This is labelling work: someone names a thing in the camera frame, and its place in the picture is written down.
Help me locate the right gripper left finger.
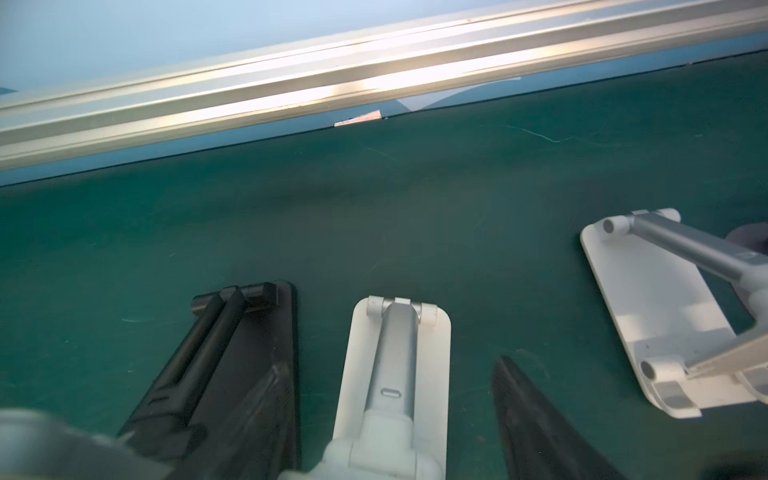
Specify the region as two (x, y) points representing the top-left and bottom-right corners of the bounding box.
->
(165, 362), (299, 479)

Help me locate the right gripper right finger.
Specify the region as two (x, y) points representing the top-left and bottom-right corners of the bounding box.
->
(491, 356), (624, 479)

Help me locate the white phone stand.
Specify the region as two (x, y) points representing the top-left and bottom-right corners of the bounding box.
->
(580, 209), (767, 419)

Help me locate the black phone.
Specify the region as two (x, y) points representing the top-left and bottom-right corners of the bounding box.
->
(1, 409), (172, 479)

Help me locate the black stand back left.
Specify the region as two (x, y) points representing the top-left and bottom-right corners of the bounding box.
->
(120, 281), (298, 462)

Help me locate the aluminium frame back bar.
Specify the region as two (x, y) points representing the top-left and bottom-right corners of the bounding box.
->
(1, 1), (767, 171)

